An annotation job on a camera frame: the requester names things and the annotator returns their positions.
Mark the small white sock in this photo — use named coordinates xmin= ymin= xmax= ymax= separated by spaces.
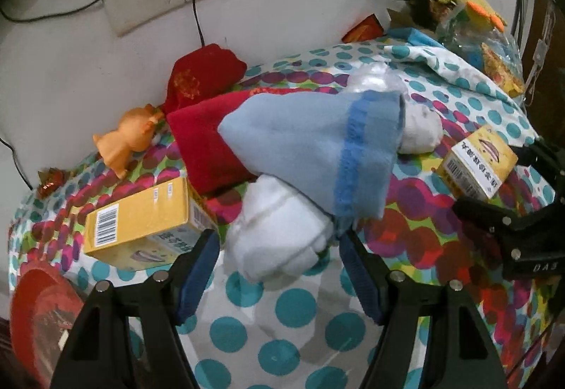
xmin=397 ymin=104 xmax=443 ymax=155

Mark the large red sock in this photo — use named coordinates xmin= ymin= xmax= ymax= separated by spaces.
xmin=165 ymin=89 xmax=266 ymax=195

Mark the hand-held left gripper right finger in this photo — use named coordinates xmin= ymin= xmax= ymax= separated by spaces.
xmin=338 ymin=230 xmax=508 ymax=389

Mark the clear plastic bag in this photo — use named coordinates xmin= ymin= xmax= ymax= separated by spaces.
xmin=344 ymin=62 xmax=407 ymax=100

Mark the light blue sock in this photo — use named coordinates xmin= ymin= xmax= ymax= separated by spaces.
xmin=218 ymin=89 xmax=407 ymax=219

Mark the large yellow box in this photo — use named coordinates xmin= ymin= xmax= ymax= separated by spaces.
xmin=83 ymin=176 xmax=219 ymax=271

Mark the brown wooden panel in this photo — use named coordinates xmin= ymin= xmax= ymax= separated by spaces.
xmin=525 ymin=0 xmax=565 ymax=107

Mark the red candy wrapper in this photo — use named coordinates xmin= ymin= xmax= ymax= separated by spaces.
xmin=37 ymin=167 xmax=73 ymax=199

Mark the brown cardboard piece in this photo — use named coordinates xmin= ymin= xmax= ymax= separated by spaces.
xmin=386 ymin=8 xmax=416 ymax=26

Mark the orange toy pig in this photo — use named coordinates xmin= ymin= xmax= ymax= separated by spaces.
xmin=93 ymin=104 xmax=165 ymax=178

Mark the round red tray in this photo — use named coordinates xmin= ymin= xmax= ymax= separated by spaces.
xmin=9 ymin=265 xmax=87 ymax=389

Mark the polka-dot tablecloth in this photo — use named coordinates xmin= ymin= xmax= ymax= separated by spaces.
xmin=6 ymin=33 xmax=557 ymax=389

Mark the thin black cable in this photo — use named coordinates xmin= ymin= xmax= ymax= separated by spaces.
xmin=0 ymin=136 xmax=34 ymax=191

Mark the small yellow box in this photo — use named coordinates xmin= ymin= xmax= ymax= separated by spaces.
xmin=437 ymin=126 xmax=519 ymax=201

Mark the red paper packet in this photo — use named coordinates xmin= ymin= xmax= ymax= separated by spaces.
xmin=342 ymin=15 xmax=385 ymax=43

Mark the large white sock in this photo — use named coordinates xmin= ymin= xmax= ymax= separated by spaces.
xmin=223 ymin=175 xmax=334 ymax=284

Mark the plastic bag of toys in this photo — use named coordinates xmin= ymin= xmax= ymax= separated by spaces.
xmin=437 ymin=5 xmax=526 ymax=98

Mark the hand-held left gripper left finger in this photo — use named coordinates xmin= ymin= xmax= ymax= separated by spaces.
xmin=50 ymin=229 xmax=221 ymax=389

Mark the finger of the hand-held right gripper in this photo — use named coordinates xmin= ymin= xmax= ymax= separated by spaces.
xmin=454 ymin=197 xmax=565 ymax=240
xmin=512 ymin=142 xmax=565 ymax=178

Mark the black charger cable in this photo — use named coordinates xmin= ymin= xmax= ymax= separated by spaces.
xmin=180 ymin=0 xmax=206 ymax=47

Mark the blue cloth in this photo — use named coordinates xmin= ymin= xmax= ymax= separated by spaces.
xmin=388 ymin=28 xmax=446 ymax=47

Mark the small red sock gold print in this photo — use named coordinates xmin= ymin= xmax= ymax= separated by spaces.
xmin=161 ymin=43 xmax=248 ymax=113

